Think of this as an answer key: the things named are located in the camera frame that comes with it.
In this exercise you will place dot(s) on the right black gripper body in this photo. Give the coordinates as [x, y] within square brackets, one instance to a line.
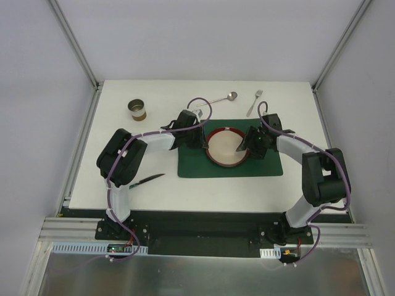
[250, 140]

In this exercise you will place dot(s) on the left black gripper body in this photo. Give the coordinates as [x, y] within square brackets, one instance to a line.
[200, 135]

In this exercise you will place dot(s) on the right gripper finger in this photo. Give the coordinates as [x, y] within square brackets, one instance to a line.
[257, 152]
[248, 139]

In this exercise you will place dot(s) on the red rimmed beige plate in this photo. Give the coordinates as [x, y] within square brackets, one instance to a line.
[223, 146]

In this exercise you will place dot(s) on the dark green placemat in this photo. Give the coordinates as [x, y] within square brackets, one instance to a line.
[195, 163]

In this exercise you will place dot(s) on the black knife green handle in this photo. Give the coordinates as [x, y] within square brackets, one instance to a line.
[145, 180]

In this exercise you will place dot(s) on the steel cup brown base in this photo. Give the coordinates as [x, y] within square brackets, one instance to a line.
[137, 109]

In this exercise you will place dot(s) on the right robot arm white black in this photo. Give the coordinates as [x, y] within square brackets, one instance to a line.
[325, 182]

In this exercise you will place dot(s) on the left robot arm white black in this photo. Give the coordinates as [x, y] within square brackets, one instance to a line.
[121, 158]

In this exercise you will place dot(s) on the silver spoon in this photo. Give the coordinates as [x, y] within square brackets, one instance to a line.
[230, 97]

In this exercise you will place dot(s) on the silver fork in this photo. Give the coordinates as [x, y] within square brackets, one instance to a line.
[257, 95]

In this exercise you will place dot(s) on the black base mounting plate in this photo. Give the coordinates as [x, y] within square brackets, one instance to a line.
[204, 234]

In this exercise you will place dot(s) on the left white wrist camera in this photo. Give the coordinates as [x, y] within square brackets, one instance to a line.
[198, 113]

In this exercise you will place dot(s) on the right white cable duct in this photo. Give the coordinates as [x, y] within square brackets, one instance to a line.
[274, 253]

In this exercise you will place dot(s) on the white cable duct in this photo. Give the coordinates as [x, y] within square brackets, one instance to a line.
[98, 249]
[274, 253]

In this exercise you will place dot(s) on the left aluminium frame post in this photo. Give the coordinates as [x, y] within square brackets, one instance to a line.
[73, 43]

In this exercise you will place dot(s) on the aluminium frame post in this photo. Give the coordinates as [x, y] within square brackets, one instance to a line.
[73, 43]
[346, 36]

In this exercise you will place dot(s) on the front aluminium rail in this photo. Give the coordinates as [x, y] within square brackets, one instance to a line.
[341, 235]

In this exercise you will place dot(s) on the right aluminium frame post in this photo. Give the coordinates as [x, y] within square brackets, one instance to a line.
[346, 36]

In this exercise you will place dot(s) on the left white cable duct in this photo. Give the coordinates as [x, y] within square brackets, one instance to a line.
[98, 249]

